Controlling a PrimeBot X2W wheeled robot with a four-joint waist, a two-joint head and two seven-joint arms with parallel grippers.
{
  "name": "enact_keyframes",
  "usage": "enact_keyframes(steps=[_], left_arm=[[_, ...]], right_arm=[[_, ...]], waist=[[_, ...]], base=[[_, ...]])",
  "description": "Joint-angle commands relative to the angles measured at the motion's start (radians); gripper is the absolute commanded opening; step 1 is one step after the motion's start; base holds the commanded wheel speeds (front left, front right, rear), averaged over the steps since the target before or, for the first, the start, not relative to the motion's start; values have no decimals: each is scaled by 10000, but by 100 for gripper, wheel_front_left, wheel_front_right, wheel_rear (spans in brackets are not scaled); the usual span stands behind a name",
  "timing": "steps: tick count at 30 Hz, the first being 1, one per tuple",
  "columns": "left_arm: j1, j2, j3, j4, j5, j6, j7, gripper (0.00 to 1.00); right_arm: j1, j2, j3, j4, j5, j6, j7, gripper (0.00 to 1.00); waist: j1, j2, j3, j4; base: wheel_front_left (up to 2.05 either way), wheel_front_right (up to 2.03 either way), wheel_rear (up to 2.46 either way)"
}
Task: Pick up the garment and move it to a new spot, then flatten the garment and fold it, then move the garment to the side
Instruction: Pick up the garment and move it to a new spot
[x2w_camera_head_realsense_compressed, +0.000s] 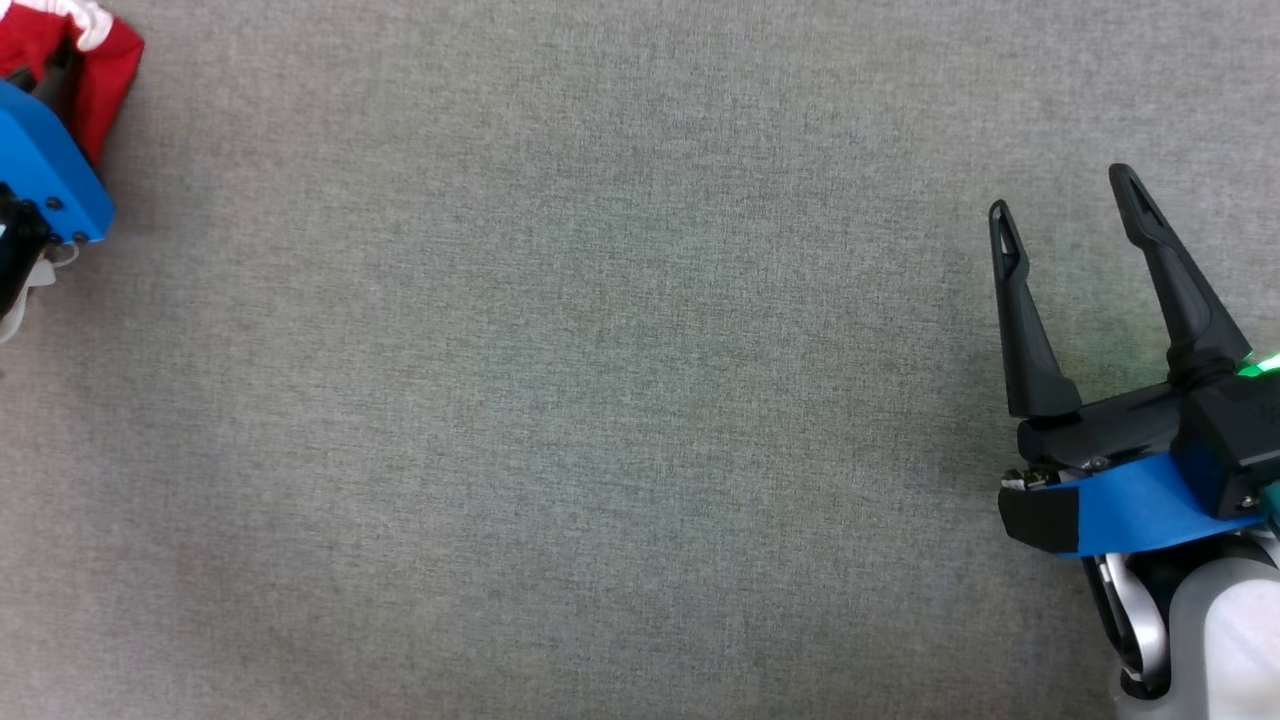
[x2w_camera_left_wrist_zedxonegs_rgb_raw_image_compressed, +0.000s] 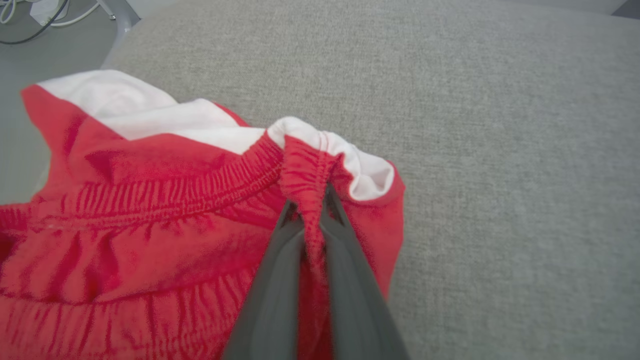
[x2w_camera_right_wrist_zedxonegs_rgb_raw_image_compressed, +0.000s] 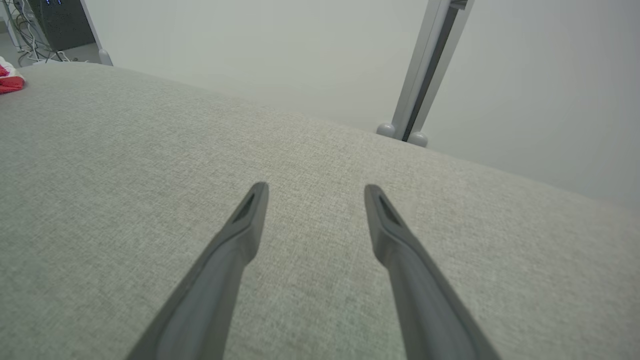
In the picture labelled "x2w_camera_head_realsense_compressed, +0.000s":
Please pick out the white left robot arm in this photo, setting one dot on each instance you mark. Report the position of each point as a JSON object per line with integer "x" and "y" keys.
{"x": 15, "y": 255}

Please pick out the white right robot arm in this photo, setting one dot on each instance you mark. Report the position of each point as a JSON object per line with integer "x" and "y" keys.
{"x": 1225, "y": 640}

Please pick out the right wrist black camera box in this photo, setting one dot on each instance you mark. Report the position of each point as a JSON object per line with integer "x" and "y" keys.
{"x": 1240, "y": 430}

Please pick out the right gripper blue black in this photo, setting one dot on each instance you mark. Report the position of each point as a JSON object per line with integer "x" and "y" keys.
{"x": 1120, "y": 500}

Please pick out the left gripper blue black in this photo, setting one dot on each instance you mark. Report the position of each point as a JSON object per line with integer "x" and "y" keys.
{"x": 50, "y": 165}

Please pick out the red Bulls jersey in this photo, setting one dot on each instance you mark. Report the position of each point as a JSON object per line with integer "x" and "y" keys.
{"x": 110, "y": 70}

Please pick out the grey fabric sofa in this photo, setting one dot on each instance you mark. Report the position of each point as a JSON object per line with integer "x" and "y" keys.
{"x": 600, "y": 400}

